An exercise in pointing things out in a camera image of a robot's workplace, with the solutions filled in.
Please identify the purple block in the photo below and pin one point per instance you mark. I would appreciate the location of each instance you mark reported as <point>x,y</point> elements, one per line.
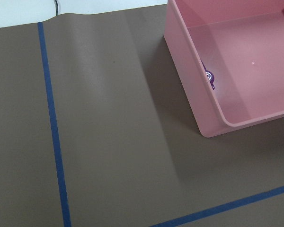
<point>210,76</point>

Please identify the pink plastic box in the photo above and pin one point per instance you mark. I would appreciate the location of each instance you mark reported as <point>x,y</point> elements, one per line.
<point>242,43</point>

